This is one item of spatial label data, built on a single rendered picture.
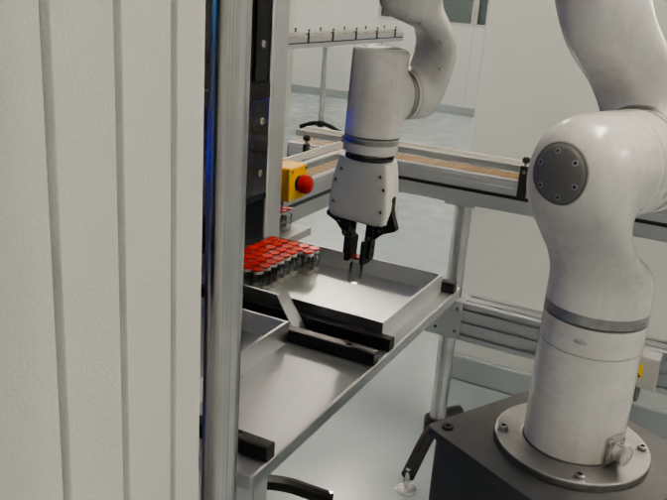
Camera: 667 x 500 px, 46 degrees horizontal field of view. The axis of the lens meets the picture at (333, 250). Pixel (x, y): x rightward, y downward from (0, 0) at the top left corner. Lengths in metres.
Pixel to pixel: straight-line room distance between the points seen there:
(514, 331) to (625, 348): 1.34
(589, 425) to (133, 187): 0.72
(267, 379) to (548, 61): 1.86
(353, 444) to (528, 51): 1.40
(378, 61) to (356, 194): 0.20
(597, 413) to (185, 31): 0.71
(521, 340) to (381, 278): 0.89
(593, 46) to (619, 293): 0.27
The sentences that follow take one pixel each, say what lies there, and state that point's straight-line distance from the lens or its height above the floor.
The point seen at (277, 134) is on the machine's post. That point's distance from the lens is 1.55.
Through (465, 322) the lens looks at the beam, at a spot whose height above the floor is 0.48.
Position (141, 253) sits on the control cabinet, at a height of 1.26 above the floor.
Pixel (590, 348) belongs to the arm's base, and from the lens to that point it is 0.94.
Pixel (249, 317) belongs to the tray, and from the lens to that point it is 1.20.
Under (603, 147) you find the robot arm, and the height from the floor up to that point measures 1.26.
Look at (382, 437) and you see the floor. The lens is 2.65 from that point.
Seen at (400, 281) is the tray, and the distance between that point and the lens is 1.45.
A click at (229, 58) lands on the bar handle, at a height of 1.35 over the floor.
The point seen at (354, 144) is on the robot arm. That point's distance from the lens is 1.18.
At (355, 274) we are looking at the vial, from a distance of 1.26.
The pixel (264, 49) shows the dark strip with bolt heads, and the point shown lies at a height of 1.27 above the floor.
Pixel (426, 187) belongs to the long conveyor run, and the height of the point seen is 0.87.
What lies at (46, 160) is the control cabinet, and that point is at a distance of 0.32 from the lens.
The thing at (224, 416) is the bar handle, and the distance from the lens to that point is 0.55.
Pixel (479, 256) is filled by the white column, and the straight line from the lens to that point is 2.88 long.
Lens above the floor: 1.39
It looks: 19 degrees down
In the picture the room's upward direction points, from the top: 4 degrees clockwise
